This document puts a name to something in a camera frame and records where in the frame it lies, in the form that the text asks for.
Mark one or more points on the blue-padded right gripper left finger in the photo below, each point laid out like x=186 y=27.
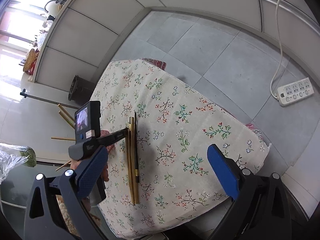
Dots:
x=43 y=218

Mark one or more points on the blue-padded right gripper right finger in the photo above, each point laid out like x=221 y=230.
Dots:
x=259 y=209

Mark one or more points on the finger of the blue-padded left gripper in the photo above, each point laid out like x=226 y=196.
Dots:
x=114 y=137

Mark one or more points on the bamboo chopstick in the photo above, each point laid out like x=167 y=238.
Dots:
x=65 y=112
x=136 y=185
x=128 y=158
x=60 y=138
x=64 y=165
x=67 y=119
x=132 y=159

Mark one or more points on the person's left hand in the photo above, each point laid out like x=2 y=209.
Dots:
x=104 y=173

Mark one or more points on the black chopstick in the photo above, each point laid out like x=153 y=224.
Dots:
x=136 y=150

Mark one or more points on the dark brown trash bin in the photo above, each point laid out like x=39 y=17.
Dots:
x=80 y=90

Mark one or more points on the plastic bag of greens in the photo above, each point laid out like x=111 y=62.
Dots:
x=12 y=156

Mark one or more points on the floral tablecloth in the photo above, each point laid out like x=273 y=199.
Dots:
x=175 y=126

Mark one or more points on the wicker basket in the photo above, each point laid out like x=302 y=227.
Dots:
x=30 y=59

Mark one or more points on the white power strip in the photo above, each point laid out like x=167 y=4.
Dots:
x=294 y=92

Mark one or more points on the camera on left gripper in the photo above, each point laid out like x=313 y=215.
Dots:
x=87 y=122

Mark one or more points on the mop with grey handle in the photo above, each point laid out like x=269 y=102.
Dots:
x=25 y=95

